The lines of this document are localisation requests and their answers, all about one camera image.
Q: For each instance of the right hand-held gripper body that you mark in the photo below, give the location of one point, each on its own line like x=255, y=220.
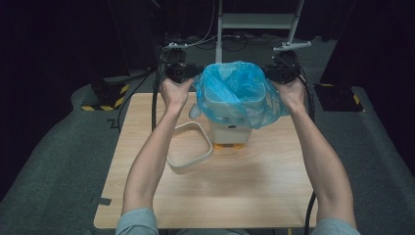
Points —
x=285, y=70

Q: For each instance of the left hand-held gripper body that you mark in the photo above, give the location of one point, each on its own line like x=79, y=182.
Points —
x=176, y=65

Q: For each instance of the blue plastic trash bag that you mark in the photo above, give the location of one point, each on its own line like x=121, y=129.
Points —
x=241, y=84

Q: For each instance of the person's right hand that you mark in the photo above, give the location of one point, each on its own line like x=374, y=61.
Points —
x=293, y=96

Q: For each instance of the person's left hand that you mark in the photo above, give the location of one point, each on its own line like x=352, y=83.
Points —
x=176, y=94

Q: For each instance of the white metal stand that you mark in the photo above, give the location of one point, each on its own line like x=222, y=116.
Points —
x=254, y=21

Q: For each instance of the black base with hazard stripes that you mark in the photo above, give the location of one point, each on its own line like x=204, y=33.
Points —
x=336, y=98
x=104, y=94

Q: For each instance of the black tape strip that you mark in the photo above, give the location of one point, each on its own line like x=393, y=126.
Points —
x=102, y=201

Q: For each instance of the person's left grey sleeve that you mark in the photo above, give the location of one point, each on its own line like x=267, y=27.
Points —
x=137, y=223

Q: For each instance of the person's grey sleeve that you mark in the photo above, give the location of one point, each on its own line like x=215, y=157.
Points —
x=336, y=228
x=137, y=223

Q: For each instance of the person's right grey sleeve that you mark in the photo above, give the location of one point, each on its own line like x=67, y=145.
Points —
x=336, y=228

